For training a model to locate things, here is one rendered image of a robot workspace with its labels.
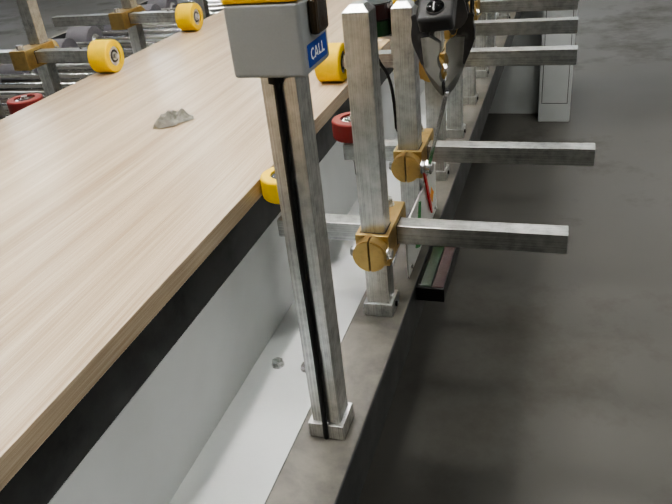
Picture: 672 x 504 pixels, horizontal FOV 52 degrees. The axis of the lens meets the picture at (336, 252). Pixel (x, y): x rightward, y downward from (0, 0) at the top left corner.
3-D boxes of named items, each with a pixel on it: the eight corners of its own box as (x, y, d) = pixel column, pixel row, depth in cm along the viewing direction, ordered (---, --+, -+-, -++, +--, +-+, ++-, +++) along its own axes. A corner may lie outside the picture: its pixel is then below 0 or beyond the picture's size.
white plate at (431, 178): (438, 208, 135) (436, 161, 130) (411, 278, 114) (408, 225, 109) (435, 208, 135) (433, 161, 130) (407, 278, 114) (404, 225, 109)
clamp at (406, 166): (434, 153, 128) (433, 127, 126) (420, 183, 117) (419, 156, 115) (405, 152, 130) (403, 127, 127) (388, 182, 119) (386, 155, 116)
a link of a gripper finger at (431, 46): (449, 85, 107) (449, 24, 102) (443, 97, 102) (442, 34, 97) (430, 85, 108) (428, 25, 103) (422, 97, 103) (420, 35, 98)
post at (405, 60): (426, 258, 132) (416, -3, 108) (422, 268, 129) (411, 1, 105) (408, 257, 133) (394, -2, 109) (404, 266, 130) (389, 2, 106)
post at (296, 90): (354, 415, 87) (314, 60, 65) (343, 443, 83) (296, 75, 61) (321, 410, 88) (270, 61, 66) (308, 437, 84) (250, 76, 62)
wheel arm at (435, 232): (566, 248, 99) (568, 222, 97) (566, 260, 96) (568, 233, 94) (287, 231, 112) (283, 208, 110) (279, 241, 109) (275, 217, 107)
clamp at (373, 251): (410, 229, 109) (409, 200, 106) (391, 274, 98) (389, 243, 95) (373, 227, 111) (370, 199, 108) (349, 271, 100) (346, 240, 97)
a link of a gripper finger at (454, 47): (470, 85, 106) (470, 23, 101) (464, 97, 101) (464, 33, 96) (450, 85, 107) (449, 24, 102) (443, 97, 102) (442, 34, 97)
